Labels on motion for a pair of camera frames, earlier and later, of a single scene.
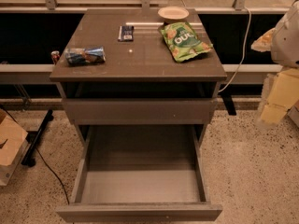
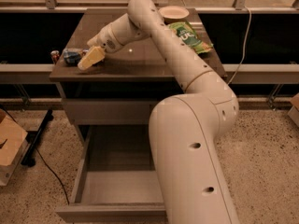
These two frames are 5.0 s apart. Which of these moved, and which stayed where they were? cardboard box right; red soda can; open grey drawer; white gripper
Moved: white gripper
Stayed: red soda can; cardboard box right; open grey drawer
